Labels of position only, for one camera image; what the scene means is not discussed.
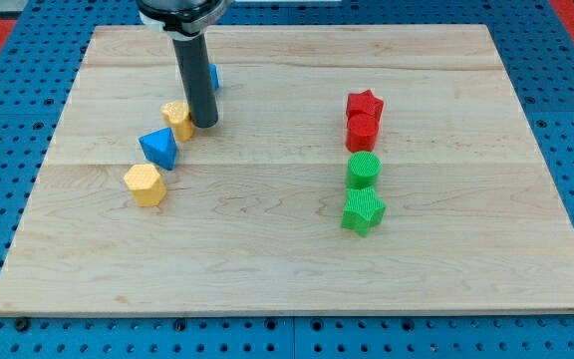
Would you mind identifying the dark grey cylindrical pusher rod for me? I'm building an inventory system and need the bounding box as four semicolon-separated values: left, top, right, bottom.
172;34;219;129

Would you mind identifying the blue cube block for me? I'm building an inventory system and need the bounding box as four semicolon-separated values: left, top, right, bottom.
209;64;220;91

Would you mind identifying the yellow heart block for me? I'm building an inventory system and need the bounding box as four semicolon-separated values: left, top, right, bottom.
160;102;195;142

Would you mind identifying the blue triangle block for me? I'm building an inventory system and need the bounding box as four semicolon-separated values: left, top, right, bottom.
139;128;177;171

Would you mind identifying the yellow hexagon block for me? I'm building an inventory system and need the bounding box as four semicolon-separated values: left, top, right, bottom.
124;164;166;207

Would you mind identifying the red star block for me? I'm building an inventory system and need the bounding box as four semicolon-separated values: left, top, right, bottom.
346;90;385;122

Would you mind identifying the red cylinder block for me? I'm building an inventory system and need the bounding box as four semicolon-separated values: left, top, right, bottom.
346;114;380;153

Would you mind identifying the light wooden board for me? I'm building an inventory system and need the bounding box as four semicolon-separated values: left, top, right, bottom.
0;25;574;318

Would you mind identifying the green cylinder block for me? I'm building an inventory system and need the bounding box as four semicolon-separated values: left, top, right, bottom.
346;151;382;189

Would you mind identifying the green star block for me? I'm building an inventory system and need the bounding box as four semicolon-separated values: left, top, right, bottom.
341;185;387;237

